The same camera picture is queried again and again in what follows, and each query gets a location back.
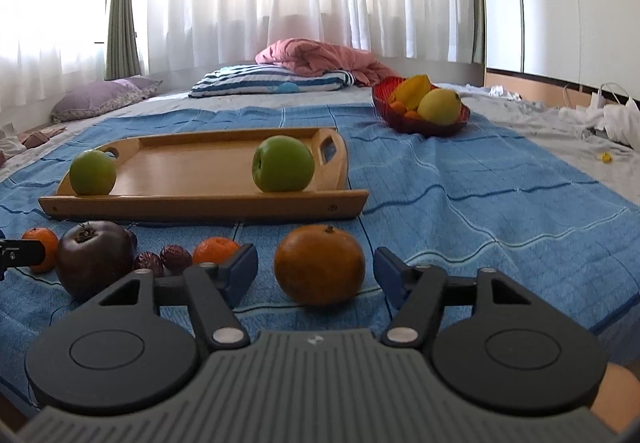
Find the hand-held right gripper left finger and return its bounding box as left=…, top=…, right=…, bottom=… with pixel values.
left=97, top=243, right=259, bottom=350

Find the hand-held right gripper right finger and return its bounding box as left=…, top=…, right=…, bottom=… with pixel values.
left=373, top=246, right=539, bottom=350

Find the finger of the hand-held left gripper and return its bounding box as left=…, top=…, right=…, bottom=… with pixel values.
left=0, top=237, right=47, bottom=282

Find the red date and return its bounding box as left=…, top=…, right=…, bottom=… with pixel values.
left=133, top=251, right=165, bottom=279
left=160, top=244, right=193, bottom=273

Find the large orange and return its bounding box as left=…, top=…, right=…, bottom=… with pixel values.
left=273, top=224, right=366, bottom=306

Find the dark small dish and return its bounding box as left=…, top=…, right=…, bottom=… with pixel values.
left=55, top=220, right=137, bottom=301

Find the wooden tray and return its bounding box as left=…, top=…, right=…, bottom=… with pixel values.
left=38, top=127, right=369, bottom=223

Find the person's right forearm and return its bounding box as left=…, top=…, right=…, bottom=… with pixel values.
left=590, top=362, right=640, bottom=439

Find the small tangerine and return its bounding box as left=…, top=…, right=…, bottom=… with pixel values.
left=192, top=236, right=241, bottom=267
left=21, top=227, right=60, bottom=273

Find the blue checked blanket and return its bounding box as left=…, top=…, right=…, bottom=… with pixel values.
left=0, top=103, right=640, bottom=406

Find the green apple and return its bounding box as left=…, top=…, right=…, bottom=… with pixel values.
left=69, top=149, right=117, bottom=196
left=251, top=136, right=315, bottom=193

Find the pink clothes pile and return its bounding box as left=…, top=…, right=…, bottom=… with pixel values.
left=0, top=122, right=67, bottom=165

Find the red glass bowl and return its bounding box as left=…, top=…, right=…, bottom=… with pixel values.
left=371, top=76, right=471, bottom=138

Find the purple pillow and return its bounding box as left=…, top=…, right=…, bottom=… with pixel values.
left=50, top=77, right=163, bottom=124

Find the yellow starfruit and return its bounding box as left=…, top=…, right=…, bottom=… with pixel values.
left=390, top=74, right=433, bottom=111

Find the blue striped pillow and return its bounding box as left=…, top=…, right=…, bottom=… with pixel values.
left=188, top=64, right=357, bottom=99

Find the white crumpled tissue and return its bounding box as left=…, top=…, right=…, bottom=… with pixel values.
left=487, top=84, right=523, bottom=102

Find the pink crumpled blanket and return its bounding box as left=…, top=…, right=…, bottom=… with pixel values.
left=255, top=38, right=403, bottom=87

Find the white clothes pile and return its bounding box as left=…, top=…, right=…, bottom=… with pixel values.
left=557, top=82, right=640, bottom=152

